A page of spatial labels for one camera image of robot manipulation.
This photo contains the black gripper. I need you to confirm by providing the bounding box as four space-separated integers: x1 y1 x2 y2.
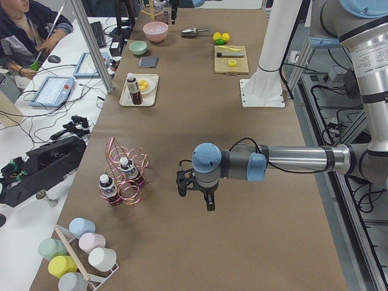
176 160 218 212
169 0 179 25

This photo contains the white round plate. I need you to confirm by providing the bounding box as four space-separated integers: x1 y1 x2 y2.
136 76 156 96

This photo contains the twisted glazed donut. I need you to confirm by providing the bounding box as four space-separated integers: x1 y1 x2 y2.
138 79 150 93

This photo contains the cream rabbit tray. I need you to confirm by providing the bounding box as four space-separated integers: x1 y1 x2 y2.
119 74 159 107

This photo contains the tea bottle on tray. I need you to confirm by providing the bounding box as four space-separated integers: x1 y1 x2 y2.
126 73 142 105

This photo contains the pink bowl of ice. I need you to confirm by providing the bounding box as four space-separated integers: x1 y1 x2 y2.
142 21 169 42

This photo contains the steel ice scoop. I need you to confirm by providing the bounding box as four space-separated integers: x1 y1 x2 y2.
181 27 210 38

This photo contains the wooden stand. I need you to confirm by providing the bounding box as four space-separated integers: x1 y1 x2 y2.
139 0 168 22

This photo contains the mint green bowl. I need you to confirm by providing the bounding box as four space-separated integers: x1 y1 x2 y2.
129 41 148 56

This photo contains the yellow lemon upper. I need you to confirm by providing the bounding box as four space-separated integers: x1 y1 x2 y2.
213 32 222 41

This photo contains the yellow lemon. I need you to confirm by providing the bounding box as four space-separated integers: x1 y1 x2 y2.
221 33 230 42
213 32 222 41

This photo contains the grey folded cloth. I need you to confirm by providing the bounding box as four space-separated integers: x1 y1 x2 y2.
139 56 159 69

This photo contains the green lime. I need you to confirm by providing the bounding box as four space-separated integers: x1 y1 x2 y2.
215 39 225 45

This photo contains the yellow lemon lower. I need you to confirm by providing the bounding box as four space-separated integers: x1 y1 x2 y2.
221 33 230 42

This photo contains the yellow plastic knife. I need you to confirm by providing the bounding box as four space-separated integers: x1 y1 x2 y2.
218 45 241 52

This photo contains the steel muddler black tip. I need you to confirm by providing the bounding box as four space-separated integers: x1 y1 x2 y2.
216 52 246 58

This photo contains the bamboo cutting board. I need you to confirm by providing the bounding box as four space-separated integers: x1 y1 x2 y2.
214 45 249 75

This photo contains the half lemon slice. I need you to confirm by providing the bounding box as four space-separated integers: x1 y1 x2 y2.
227 59 237 67

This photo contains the black keyboard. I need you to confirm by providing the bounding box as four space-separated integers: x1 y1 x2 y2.
90 21 106 48

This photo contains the tea bottle in rack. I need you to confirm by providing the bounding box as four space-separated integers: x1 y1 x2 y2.
119 156 144 188
99 174 122 206

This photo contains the blue teach pendant far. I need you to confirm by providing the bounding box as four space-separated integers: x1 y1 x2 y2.
73 52 99 78

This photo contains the blue teach pendant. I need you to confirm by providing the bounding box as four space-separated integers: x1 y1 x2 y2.
73 52 99 78
30 76 75 108

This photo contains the white cup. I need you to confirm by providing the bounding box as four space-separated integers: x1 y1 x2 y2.
88 247 117 272

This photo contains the computer mouse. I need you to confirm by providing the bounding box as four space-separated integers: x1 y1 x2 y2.
47 55 61 64

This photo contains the pink cup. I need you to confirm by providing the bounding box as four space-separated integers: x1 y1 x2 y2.
78 233 106 253

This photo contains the blue cup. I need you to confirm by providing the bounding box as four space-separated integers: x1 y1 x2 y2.
69 217 96 238

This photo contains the blue teach pendant near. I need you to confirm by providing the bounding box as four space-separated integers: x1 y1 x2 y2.
30 76 75 108

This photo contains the wooden cup rack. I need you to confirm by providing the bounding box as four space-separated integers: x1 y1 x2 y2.
53 224 119 290

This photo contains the seated person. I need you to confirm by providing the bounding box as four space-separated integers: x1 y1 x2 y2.
1 1 73 90

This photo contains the grey cup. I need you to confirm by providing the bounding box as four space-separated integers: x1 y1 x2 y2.
58 272 88 291

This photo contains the yellow cup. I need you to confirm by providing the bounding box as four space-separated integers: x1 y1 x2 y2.
48 255 78 279

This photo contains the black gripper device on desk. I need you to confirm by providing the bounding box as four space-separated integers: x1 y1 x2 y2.
1 115 90 207

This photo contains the green cup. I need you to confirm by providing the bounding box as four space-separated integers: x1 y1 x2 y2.
38 238 68 261

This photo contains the aluminium frame post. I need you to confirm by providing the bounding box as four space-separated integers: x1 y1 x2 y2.
70 0 113 93

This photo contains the copper wire bottle rack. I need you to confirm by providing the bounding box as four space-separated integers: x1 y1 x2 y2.
99 136 150 206

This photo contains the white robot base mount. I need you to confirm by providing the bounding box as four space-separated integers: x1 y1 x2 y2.
240 0 302 107

